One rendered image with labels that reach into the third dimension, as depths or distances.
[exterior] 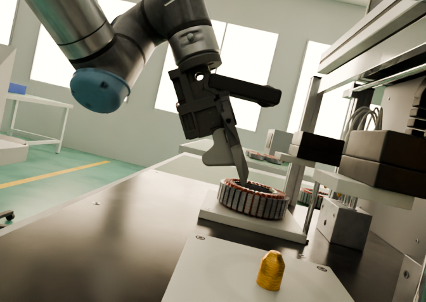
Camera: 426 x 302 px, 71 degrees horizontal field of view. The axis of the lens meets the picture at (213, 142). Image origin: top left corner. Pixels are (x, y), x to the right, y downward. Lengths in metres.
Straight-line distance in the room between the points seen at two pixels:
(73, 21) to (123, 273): 0.29
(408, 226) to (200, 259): 0.39
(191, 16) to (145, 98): 4.74
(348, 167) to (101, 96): 0.32
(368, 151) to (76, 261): 0.24
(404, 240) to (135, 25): 0.55
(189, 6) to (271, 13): 4.89
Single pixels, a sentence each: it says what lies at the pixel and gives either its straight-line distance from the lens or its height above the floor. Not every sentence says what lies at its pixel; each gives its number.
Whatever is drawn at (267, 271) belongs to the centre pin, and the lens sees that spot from 0.26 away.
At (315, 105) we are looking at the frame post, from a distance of 0.69.
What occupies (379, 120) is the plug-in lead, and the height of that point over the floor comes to 0.96.
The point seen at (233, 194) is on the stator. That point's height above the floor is 0.81.
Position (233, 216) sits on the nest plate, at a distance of 0.43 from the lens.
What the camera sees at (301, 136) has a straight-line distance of 0.47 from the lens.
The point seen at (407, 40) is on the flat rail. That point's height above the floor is 1.02.
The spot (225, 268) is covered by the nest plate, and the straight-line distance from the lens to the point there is 0.28.
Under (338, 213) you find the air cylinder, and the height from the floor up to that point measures 0.82.
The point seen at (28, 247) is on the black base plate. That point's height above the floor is 0.77.
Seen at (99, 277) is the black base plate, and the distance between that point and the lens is 0.25.
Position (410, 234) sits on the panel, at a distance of 0.58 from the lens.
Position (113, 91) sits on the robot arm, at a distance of 0.43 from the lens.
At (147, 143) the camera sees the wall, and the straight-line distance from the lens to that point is 5.16.
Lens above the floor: 0.89
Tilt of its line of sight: 3 degrees down
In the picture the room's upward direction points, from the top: 13 degrees clockwise
